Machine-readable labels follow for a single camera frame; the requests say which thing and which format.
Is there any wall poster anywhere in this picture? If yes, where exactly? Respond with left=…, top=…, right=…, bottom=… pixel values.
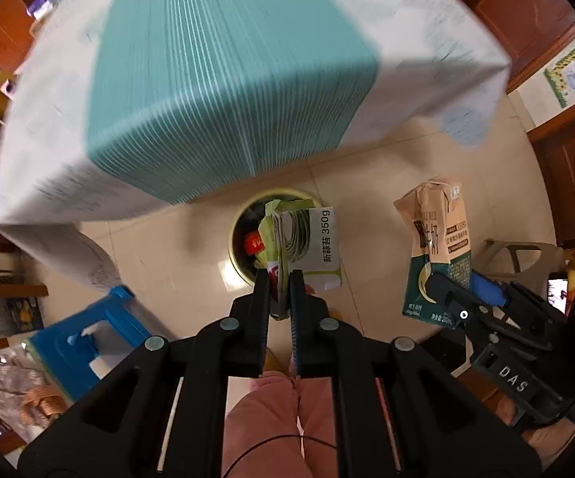
left=543, top=36, right=575, bottom=109

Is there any blue plastic stool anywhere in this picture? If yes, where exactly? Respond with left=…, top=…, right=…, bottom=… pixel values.
left=28, top=286, right=152, bottom=405

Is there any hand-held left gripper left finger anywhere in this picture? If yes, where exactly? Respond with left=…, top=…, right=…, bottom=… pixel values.
left=17, top=269, right=271, bottom=478

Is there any beige green milk carton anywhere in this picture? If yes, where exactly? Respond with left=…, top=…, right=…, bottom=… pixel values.
left=393, top=176, right=473, bottom=328

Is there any dark wooden side table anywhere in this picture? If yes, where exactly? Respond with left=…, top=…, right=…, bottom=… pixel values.
left=0, top=279, right=49, bottom=302

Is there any thin black cable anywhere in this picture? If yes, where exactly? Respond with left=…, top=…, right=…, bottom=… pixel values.
left=222, top=435, right=339, bottom=478

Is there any green white vegetable packet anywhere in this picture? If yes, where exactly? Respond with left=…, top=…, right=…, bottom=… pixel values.
left=264, top=199, right=343, bottom=320

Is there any dark blue picture box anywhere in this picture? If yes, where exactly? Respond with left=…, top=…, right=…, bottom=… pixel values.
left=8, top=299, right=45, bottom=332

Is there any dark round bin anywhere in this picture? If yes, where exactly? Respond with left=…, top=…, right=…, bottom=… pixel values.
left=228, top=188, right=319, bottom=286

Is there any person's right forearm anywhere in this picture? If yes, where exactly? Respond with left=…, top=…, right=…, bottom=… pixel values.
left=521, top=421, right=575, bottom=465

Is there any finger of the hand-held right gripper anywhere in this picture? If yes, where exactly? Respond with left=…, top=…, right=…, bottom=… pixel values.
left=471, top=270, right=568, bottom=344
left=425, top=272, right=504, bottom=347

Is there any grey floral cloth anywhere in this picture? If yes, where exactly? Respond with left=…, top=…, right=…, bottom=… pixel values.
left=0, top=358, right=70, bottom=440

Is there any person's leg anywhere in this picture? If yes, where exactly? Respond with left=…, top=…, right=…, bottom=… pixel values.
left=294, top=376, right=339, bottom=478
left=222, top=373, right=302, bottom=478

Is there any person's right leg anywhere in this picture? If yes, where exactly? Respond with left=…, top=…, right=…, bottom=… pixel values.
left=294, top=376, right=339, bottom=478

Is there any table with teal tablecloth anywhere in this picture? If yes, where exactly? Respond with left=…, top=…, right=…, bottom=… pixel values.
left=0, top=0, right=513, bottom=231

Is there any person's left leg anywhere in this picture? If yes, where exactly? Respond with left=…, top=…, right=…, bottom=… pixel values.
left=222, top=373, right=302, bottom=478

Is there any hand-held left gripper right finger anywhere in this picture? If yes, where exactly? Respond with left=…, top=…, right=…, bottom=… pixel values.
left=288, top=269, right=542, bottom=478

